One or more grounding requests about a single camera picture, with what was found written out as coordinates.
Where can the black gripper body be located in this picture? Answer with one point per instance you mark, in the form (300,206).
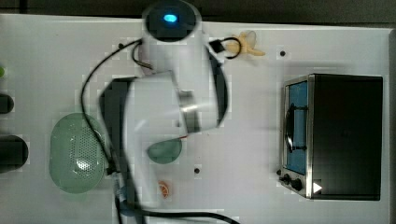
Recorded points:
(112,102)

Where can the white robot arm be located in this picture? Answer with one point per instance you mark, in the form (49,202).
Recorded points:
(174,98)

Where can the green oval strainer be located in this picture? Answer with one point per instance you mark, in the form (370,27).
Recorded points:
(76,160)

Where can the small green bowl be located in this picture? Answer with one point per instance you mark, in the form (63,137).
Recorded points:
(166,151)

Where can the orange slice toy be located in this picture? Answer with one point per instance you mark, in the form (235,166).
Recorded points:
(164,189)

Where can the small black cup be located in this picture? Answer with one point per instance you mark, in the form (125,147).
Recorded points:
(6,103)

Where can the large black utensil holder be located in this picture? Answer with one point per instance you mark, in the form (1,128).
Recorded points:
(14,153)

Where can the green toy vegetable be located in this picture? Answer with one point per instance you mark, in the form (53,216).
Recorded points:
(2,71)

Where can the peeled toy banana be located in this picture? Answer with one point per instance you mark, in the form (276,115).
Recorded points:
(244,43)

